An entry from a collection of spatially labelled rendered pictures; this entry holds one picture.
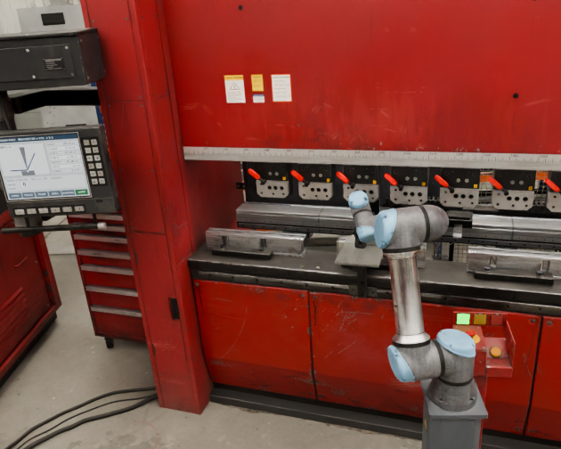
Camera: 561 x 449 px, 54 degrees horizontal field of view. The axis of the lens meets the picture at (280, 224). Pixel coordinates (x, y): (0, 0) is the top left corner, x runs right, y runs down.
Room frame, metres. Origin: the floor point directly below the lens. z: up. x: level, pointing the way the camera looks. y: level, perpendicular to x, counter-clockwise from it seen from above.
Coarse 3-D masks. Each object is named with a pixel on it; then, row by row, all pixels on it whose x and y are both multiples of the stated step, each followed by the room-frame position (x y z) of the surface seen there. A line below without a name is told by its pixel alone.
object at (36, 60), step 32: (32, 32) 2.32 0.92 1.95; (64, 32) 2.14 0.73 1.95; (96, 32) 2.35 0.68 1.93; (0, 64) 2.15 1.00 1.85; (32, 64) 2.15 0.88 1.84; (64, 64) 2.14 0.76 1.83; (96, 64) 2.27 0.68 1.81; (0, 96) 2.25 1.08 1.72; (0, 128) 2.26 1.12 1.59; (32, 224) 2.26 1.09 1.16
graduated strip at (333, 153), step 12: (300, 156) 2.29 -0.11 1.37; (312, 156) 2.27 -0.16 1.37; (324, 156) 2.25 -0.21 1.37; (336, 156) 2.23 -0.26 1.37; (348, 156) 2.22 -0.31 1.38; (360, 156) 2.20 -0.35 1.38; (372, 156) 2.18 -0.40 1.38; (384, 156) 2.17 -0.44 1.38; (396, 156) 2.15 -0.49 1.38; (408, 156) 2.13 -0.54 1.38; (420, 156) 2.12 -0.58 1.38; (432, 156) 2.10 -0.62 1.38; (444, 156) 2.08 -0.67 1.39; (456, 156) 2.07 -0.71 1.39; (468, 156) 2.05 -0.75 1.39; (480, 156) 2.04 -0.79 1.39; (492, 156) 2.02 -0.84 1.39; (504, 156) 2.01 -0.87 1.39; (516, 156) 1.99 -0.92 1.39; (528, 156) 1.98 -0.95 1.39; (540, 156) 1.97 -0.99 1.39; (552, 156) 1.95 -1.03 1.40
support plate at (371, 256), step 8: (352, 240) 2.19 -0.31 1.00; (344, 248) 2.12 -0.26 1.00; (352, 248) 2.11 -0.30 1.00; (368, 248) 2.10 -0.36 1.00; (376, 248) 2.09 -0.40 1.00; (344, 256) 2.04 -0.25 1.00; (352, 256) 2.04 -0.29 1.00; (360, 256) 2.03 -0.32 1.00; (368, 256) 2.02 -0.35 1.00; (376, 256) 2.02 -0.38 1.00; (344, 264) 1.98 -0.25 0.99; (352, 264) 1.97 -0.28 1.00; (360, 264) 1.96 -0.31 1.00; (368, 264) 1.95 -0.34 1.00; (376, 264) 1.95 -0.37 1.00
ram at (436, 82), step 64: (192, 0) 2.43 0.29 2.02; (256, 0) 2.34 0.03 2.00; (320, 0) 2.25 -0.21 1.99; (384, 0) 2.17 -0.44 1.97; (448, 0) 2.09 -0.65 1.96; (512, 0) 2.02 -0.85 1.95; (192, 64) 2.45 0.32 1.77; (256, 64) 2.35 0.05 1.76; (320, 64) 2.25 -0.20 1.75; (384, 64) 2.17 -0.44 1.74; (448, 64) 2.09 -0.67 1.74; (512, 64) 2.01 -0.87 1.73; (192, 128) 2.46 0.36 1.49; (256, 128) 2.35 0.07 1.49; (320, 128) 2.26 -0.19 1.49; (384, 128) 2.17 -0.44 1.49; (448, 128) 2.08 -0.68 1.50; (512, 128) 2.00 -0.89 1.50
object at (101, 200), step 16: (32, 128) 2.17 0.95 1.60; (48, 128) 2.14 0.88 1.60; (64, 128) 2.12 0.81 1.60; (80, 128) 2.12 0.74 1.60; (96, 128) 2.11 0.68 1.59; (80, 144) 2.11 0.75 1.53; (96, 144) 2.11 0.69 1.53; (96, 160) 2.11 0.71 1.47; (0, 176) 2.13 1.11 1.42; (96, 176) 2.11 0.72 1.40; (112, 176) 2.15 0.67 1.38; (96, 192) 2.12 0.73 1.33; (112, 192) 2.11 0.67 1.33; (16, 208) 2.13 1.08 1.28; (32, 208) 2.13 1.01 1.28; (48, 208) 2.12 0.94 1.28; (64, 208) 2.12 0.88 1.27; (80, 208) 2.12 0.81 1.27; (96, 208) 2.11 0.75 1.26; (112, 208) 2.11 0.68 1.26
